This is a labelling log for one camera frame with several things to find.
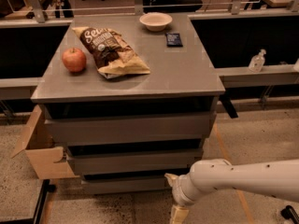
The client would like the dark blue snack packet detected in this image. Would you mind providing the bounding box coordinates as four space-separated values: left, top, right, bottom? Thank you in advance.
165 33 183 47

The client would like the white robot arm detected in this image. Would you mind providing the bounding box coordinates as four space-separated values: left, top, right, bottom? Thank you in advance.
164 159 299 224

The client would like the grey right side counter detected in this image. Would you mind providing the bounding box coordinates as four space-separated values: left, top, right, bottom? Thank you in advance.
189 9 299 88

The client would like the red apple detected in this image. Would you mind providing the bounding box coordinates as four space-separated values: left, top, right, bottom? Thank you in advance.
62 48 87 73

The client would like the grey bottom drawer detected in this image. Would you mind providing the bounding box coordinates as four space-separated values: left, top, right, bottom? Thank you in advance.
81 175 171 194

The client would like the black floor caster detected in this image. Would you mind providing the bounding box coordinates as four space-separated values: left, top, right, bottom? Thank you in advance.
280 205 299 224

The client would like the grey top drawer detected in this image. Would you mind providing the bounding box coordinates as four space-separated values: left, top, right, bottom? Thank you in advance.
45 112 216 146

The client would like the grey middle drawer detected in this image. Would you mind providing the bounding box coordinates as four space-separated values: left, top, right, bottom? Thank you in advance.
67 148 203 175

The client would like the grey drawer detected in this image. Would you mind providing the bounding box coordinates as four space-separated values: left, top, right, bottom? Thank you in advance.
67 148 203 175
81 175 171 194
45 112 216 146

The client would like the brown chip bag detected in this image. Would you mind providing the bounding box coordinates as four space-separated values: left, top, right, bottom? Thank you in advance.
73 27 150 79

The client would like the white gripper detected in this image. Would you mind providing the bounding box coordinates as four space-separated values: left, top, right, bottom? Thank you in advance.
164 173 203 224

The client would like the clear sanitizer pump bottle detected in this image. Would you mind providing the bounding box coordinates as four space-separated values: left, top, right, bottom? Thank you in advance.
249 49 266 73

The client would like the white paper bowl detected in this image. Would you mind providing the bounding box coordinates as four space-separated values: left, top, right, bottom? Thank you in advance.
139 12 173 32

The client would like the metal railing with posts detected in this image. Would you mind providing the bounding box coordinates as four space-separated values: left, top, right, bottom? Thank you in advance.
0 0 299 27

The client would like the grey drawer cabinet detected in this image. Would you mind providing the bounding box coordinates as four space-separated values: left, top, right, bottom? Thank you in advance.
32 14 224 181

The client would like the open cardboard box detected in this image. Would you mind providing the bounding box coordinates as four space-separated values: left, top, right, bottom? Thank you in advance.
11 105 76 180

